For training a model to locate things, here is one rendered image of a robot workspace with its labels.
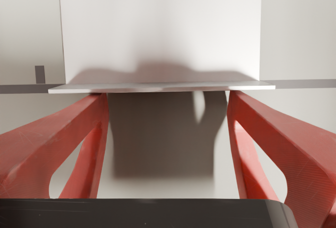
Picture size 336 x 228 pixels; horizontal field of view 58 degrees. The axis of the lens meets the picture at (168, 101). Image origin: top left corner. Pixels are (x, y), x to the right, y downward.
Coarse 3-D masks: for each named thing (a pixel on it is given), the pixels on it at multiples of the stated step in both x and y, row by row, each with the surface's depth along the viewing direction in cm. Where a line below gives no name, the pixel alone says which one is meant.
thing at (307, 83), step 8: (264, 80) 13; (272, 80) 13; (280, 80) 13; (288, 80) 13; (296, 80) 13; (304, 80) 13; (312, 80) 13; (320, 80) 13; (328, 80) 13; (0, 88) 13; (8, 88) 13; (16, 88) 13; (24, 88) 13; (32, 88) 13; (40, 88) 13; (48, 88) 13; (280, 88) 14; (288, 88) 14; (296, 88) 14
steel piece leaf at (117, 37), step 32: (64, 0) 13; (96, 0) 13; (128, 0) 13; (160, 0) 13; (192, 0) 13; (224, 0) 13; (256, 0) 13; (64, 32) 13; (96, 32) 13; (128, 32) 13; (160, 32) 13; (192, 32) 13; (224, 32) 13; (256, 32) 13; (64, 64) 13; (96, 64) 13; (128, 64) 13; (160, 64) 13; (192, 64) 13; (224, 64) 13; (256, 64) 13
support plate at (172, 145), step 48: (0, 0) 13; (48, 0) 13; (288, 0) 13; (0, 48) 13; (48, 48) 13; (288, 48) 13; (0, 96) 14; (48, 96) 14; (144, 96) 14; (192, 96) 14; (288, 96) 14; (144, 144) 14; (192, 144) 14; (144, 192) 14; (192, 192) 14
